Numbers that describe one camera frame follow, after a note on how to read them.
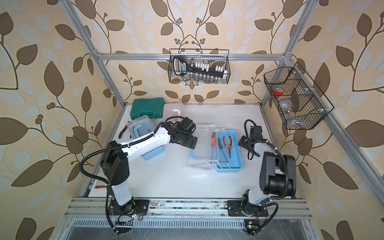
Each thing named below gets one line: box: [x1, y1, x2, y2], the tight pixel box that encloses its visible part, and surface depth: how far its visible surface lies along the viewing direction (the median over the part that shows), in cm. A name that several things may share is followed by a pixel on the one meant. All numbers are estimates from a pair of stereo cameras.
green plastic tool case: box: [130, 97, 165, 121], surface depth 115 cm
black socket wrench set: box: [173, 55, 228, 83], surface depth 86 cm
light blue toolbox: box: [189, 124, 244, 173], surface depth 91 cm
